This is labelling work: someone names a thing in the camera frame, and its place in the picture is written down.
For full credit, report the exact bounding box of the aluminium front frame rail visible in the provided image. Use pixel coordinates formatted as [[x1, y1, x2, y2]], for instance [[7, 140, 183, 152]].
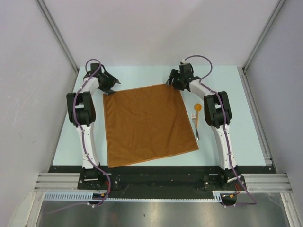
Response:
[[34, 173, 293, 193]]

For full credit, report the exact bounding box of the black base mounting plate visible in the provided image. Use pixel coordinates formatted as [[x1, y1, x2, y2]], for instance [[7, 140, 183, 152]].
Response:
[[49, 166, 276, 199]]

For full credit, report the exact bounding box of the orange-brown cloth napkin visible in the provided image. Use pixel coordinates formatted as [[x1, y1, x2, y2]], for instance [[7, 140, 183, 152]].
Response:
[[103, 84, 198, 167]]

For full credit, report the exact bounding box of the white slotted cable duct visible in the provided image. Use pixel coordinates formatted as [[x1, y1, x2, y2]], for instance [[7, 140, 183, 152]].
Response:
[[44, 192, 222, 203]]

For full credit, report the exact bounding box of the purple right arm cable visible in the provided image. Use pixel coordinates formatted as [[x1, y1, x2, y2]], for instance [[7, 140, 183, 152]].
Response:
[[183, 55, 258, 208]]

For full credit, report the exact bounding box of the aluminium corner post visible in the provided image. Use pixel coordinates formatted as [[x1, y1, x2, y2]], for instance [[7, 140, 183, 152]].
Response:
[[35, 0, 80, 73], [242, 0, 287, 73]]

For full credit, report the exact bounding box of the right aluminium corner post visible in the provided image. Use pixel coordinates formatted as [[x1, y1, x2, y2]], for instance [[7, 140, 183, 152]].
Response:
[[242, 0, 287, 73]]

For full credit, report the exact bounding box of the right aluminium side rail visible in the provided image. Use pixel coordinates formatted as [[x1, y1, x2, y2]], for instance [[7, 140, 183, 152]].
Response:
[[237, 67, 274, 166]]

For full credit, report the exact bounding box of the left aluminium corner post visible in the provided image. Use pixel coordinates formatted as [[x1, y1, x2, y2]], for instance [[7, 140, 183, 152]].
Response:
[[35, 0, 80, 73]]

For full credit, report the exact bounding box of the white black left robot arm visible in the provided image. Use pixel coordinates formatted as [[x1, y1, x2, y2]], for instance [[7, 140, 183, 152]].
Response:
[[66, 59, 120, 190]]

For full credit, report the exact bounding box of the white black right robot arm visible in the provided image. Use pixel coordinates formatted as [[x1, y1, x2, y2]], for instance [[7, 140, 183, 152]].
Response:
[[166, 62, 244, 190]]

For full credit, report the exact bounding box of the silver metal fork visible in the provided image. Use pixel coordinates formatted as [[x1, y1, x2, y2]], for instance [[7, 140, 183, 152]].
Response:
[[191, 114, 200, 140]]

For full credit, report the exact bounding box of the orange plastic spoon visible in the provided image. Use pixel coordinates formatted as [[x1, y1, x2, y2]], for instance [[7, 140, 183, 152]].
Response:
[[194, 103, 202, 127]]

